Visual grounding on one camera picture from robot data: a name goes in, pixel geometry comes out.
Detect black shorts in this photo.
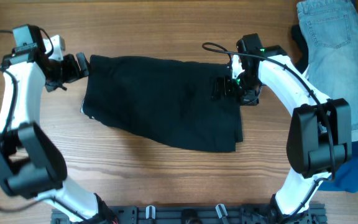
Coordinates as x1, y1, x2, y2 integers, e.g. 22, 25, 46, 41
82, 55, 243, 152

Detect light blue denim shorts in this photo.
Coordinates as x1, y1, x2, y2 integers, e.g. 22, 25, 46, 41
296, 0, 358, 141

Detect black garment under jeans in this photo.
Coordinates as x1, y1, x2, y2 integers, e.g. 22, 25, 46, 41
290, 25, 309, 73

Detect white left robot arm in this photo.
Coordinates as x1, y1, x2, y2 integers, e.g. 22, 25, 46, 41
0, 24, 241, 223

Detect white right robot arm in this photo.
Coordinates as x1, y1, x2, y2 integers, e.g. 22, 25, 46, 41
224, 34, 352, 223

